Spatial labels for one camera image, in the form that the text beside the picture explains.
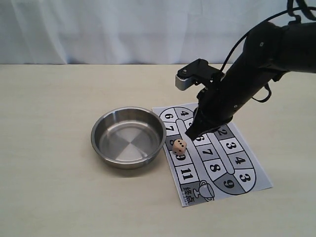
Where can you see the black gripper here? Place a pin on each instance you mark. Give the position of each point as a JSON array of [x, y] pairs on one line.
[[216, 108]]

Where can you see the wooden die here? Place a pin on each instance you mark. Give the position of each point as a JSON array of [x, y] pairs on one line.
[[179, 147]]

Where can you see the stainless steel round bowl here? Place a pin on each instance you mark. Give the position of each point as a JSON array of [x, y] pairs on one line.
[[128, 137]]

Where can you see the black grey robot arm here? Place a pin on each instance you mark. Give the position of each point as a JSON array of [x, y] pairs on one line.
[[269, 52]]

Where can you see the paper number game board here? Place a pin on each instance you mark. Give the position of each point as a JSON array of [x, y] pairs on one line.
[[215, 165]]

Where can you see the white backdrop curtain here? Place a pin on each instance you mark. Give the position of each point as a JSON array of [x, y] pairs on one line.
[[126, 31]]

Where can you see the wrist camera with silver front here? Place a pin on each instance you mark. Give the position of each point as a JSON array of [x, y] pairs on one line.
[[195, 73]]

